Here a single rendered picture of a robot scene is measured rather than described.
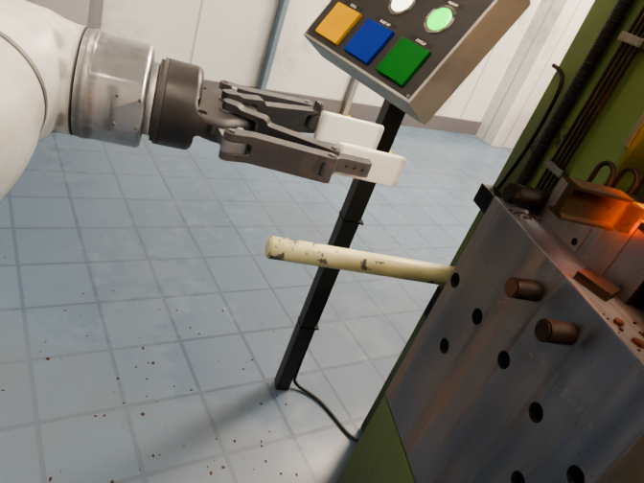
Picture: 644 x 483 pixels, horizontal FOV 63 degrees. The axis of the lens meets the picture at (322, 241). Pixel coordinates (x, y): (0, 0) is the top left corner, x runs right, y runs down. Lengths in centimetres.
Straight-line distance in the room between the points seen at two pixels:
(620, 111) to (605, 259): 32
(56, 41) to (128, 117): 7
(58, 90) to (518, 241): 58
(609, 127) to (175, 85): 73
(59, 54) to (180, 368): 124
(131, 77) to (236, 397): 122
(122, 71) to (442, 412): 67
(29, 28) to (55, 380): 120
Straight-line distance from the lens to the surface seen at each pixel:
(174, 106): 46
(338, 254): 105
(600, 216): 71
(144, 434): 146
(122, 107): 46
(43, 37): 46
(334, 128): 56
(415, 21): 105
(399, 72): 99
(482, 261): 83
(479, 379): 81
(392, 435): 103
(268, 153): 45
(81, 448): 143
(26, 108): 38
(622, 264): 73
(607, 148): 99
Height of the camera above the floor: 118
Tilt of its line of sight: 30 degrees down
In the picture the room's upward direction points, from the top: 21 degrees clockwise
